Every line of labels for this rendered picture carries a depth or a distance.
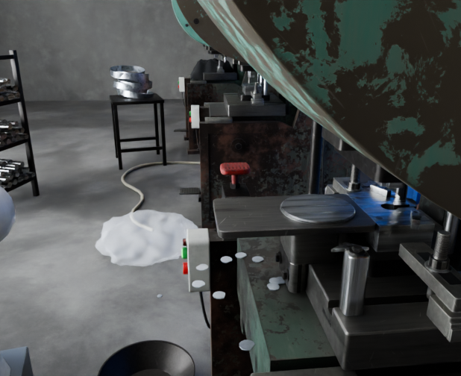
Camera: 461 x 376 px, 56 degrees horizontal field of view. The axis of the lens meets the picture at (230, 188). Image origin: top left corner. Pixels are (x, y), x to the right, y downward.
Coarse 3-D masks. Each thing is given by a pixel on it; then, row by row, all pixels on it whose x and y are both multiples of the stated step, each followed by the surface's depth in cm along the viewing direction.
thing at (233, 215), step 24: (216, 216) 71; (240, 216) 71; (264, 216) 71; (288, 216) 70; (312, 216) 69; (336, 216) 69; (360, 216) 71; (288, 240) 72; (312, 240) 70; (336, 240) 70; (288, 264) 73; (288, 288) 74
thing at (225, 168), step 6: (222, 168) 102; (228, 168) 102; (234, 168) 102; (240, 168) 102; (246, 168) 102; (222, 174) 102; (228, 174) 101; (234, 174) 102; (240, 174) 102; (246, 174) 102; (234, 180) 104
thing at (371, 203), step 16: (352, 192) 81; (368, 192) 81; (368, 208) 74; (384, 208) 74; (400, 208) 74; (384, 224) 68; (400, 224) 68; (432, 224) 68; (368, 240) 72; (384, 240) 68; (400, 240) 68; (416, 240) 69
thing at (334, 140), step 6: (324, 132) 72; (330, 132) 69; (324, 138) 72; (330, 138) 69; (336, 138) 66; (336, 144) 66; (342, 144) 65; (342, 150) 65; (348, 150) 65; (354, 150) 65
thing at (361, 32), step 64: (256, 0) 18; (320, 0) 18; (384, 0) 18; (448, 0) 18; (256, 64) 30; (320, 64) 19; (384, 64) 19; (448, 64) 19; (384, 128) 20; (448, 128) 20; (448, 192) 21
